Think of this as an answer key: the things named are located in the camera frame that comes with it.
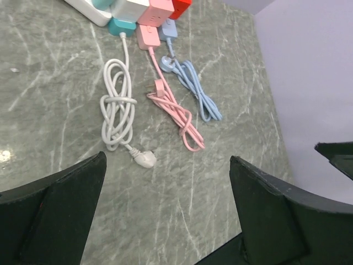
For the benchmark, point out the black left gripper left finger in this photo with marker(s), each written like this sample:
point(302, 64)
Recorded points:
point(48, 220)

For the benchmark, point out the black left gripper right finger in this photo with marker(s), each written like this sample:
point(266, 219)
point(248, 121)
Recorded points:
point(282, 223)

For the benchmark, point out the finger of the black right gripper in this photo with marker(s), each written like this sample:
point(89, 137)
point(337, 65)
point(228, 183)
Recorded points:
point(339, 155)

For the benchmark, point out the teal power strip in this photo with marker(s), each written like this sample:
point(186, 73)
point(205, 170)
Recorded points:
point(116, 27)

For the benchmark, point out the red cube socket adapter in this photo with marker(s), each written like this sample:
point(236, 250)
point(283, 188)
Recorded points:
point(180, 6)

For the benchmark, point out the white cube charger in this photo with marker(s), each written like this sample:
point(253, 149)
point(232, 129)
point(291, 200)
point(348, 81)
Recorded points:
point(128, 10)

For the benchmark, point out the pink cube socket adapter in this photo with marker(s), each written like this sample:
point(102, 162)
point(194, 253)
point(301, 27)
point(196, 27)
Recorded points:
point(157, 13)

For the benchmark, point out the pink power strip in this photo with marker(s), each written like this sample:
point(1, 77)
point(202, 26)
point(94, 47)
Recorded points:
point(147, 36)

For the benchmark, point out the light blue power strip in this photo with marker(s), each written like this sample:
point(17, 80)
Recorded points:
point(168, 30)

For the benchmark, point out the teal plug adapter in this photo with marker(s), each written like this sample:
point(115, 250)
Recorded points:
point(102, 4)

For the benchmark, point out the white triangular power strip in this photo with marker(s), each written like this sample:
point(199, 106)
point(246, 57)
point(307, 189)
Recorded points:
point(86, 8)

